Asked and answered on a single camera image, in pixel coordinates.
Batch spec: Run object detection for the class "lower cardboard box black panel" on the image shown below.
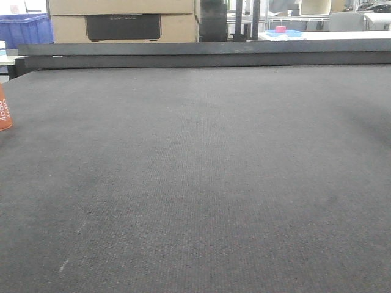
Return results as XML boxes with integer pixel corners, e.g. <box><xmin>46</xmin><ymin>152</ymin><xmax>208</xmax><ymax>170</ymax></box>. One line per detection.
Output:
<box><xmin>51</xmin><ymin>14</ymin><xmax>199</xmax><ymax>43</ymax></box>

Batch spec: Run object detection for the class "pink tape roll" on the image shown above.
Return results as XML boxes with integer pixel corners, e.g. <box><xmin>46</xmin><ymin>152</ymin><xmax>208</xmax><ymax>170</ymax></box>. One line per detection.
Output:
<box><xmin>275</xmin><ymin>26</ymin><xmax>287</xmax><ymax>34</ymax></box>

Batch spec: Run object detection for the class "blue tray on white table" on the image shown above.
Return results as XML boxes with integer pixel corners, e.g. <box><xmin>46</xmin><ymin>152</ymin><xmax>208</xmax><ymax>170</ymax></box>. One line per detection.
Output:
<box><xmin>265</xmin><ymin>29</ymin><xmax>303</xmax><ymax>38</ymax></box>

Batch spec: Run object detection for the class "orange paper cup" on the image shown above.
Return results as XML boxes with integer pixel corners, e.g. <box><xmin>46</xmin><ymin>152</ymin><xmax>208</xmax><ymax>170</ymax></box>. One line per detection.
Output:
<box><xmin>0</xmin><ymin>84</ymin><xmax>13</xmax><ymax>131</ymax></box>

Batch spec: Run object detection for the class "grey office chair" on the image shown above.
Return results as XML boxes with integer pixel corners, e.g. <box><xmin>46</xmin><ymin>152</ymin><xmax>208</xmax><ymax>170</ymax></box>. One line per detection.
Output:
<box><xmin>329</xmin><ymin>12</ymin><xmax>365</xmax><ymax>32</ymax></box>

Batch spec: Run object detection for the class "upper cardboard box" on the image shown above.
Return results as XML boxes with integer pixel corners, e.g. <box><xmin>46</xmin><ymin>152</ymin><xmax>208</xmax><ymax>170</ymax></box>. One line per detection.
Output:
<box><xmin>49</xmin><ymin>0</ymin><xmax>200</xmax><ymax>15</ymax></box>

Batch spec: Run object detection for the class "blue plastic crate background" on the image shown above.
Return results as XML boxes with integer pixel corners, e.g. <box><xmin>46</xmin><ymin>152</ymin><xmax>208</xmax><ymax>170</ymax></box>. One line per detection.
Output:
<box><xmin>1</xmin><ymin>13</ymin><xmax>54</xmax><ymax>49</ymax></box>

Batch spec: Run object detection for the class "black table edge rail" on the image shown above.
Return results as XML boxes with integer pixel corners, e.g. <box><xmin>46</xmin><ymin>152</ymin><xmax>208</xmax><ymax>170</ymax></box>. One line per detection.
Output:
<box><xmin>18</xmin><ymin>38</ymin><xmax>390</xmax><ymax>70</ymax></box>

